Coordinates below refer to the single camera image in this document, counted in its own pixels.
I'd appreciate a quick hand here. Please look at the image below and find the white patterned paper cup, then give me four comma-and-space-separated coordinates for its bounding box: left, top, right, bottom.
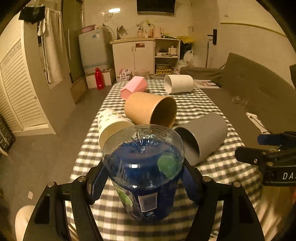
97, 109, 134, 149

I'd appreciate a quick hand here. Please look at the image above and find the blue label clear plastic cup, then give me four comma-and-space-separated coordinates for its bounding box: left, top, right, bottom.
102, 125, 185, 221

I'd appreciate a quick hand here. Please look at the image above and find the dark green sofa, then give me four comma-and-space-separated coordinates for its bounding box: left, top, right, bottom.
180, 53, 295, 148

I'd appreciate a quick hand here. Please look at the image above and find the patterned milk carton pack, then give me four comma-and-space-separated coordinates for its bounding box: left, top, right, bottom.
119, 69, 132, 81

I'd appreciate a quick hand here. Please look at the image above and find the brown paper cup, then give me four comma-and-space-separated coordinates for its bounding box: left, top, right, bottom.
125, 92, 177, 128

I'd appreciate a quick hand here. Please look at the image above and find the white box under fridge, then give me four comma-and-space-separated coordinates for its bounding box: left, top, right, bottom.
85, 68, 116, 89

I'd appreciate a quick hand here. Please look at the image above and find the grey cup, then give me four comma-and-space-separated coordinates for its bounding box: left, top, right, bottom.
174, 113, 228, 166

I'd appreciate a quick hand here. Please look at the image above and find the white cylindrical cup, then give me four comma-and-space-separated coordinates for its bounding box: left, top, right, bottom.
164, 75, 194, 94

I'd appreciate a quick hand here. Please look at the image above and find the pink hexagonal cup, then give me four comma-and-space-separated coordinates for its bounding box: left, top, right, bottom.
120, 76, 148, 100

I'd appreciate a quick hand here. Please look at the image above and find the hanging white towel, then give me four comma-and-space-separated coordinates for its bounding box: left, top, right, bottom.
38, 8, 70, 84

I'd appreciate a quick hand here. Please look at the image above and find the black door handle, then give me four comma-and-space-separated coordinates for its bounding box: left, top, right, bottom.
207, 29, 217, 45

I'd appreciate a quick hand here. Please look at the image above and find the white kitchen cabinet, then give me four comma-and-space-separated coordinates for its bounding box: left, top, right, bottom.
110, 38, 155, 82

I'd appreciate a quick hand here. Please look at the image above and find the small grey refrigerator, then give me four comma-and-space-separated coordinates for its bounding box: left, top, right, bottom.
78, 27, 113, 75

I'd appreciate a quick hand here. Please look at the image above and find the open white shelf unit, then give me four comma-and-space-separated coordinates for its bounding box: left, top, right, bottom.
154, 38, 181, 79

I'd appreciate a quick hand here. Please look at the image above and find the red thermos bottle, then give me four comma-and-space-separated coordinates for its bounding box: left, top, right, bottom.
95, 68, 105, 90

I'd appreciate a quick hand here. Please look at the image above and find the white louvered wardrobe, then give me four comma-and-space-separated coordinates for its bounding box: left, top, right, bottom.
1, 14, 75, 136

